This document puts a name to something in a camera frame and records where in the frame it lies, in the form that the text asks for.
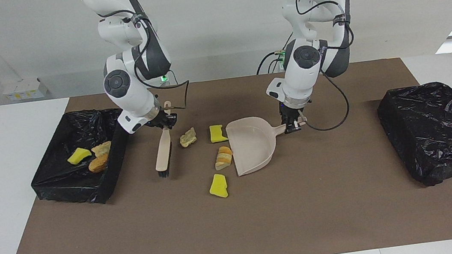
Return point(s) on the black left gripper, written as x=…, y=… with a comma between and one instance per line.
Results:
x=289, y=115

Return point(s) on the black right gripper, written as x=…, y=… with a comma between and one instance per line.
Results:
x=160, y=120

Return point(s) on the beige hand brush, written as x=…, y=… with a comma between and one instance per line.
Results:
x=163, y=150

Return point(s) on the beige foam rock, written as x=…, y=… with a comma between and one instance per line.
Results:
x=188, y=137
x=102, y=148
x=223, y=157

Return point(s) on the beige plastic dustpan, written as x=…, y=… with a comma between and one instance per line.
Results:
x=250, y=145

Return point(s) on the yellow sponge piece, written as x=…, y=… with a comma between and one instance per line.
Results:
x=78, y=156
x=218, y=186
x=218, y=133

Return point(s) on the brown cork-like chunk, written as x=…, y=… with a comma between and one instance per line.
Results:
x=98, y=163

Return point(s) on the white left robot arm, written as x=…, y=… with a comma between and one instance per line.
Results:
x=306, y=56

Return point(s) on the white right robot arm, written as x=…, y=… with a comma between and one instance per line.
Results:
x=121, y=83

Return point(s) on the black bag lined bin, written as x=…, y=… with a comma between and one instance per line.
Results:
x=65, y=190
x=433, y=131

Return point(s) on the large brown table mat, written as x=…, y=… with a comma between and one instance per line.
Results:
x=263, y=217

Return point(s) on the white box with yellow labels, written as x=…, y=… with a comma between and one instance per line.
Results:
x=25, y=89

